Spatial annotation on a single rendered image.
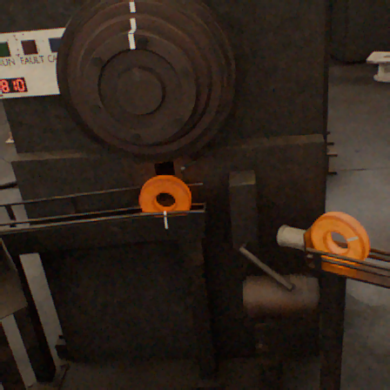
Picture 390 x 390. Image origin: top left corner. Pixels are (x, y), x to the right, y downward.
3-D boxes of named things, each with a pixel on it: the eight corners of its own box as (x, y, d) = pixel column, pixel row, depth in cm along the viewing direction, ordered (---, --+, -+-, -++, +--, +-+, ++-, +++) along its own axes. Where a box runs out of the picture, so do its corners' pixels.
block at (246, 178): (233, 234, 167) (228, 168, 156) (258, 233, 166) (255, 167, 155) (233, 253, 158) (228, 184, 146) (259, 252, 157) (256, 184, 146)
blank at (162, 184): (135, 178, 155) (132, 184, 152) (184, 171, 152) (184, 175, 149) (148, 222, 162) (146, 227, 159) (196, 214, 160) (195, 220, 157)
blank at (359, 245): (334, 267, 141) (328, 273, 139) (306, 218, 141) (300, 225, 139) (381, 257, 129) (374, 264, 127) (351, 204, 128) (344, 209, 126)
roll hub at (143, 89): (99, 139, 139) (77, 34, 125) (202, 133, 136) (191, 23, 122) (94, 148, 134) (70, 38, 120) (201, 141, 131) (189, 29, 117)
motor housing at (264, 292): (250, 386, 182) (242, 265, 156) (312, 386, 180) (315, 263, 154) (251, 418, 171) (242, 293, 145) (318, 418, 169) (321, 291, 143)
